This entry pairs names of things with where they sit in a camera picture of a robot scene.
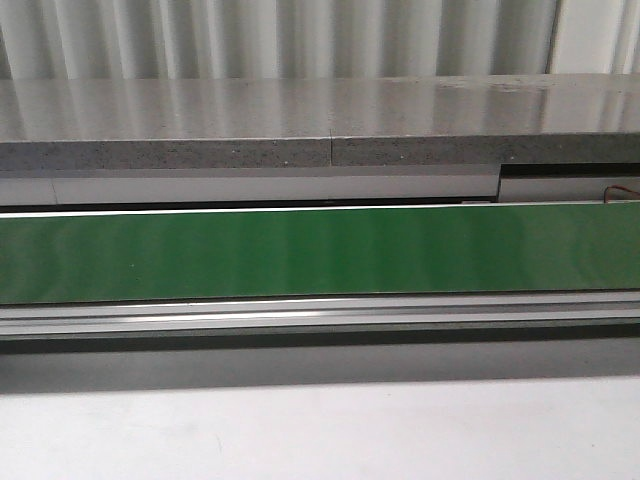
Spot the green conveyor belt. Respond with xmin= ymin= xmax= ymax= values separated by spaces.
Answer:
xmin=1 ymin=202 xmax=639 ymax=305

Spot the grey stone counter slab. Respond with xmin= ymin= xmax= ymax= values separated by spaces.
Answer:
xmin=1 ymin=74 xmax=639 ymax=171

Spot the white pleated curtain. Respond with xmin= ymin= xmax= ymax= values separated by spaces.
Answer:
xmin=1 ymin=1 xmax=639 ymax=80

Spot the aluminium conveyor frame rail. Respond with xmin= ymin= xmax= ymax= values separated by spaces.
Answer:
xmin=1 ymin=291 xmax=639 ymax=341

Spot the red wire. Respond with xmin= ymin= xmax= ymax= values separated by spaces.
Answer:
xmin=602 ymin=185 xmax=640 ymax=204

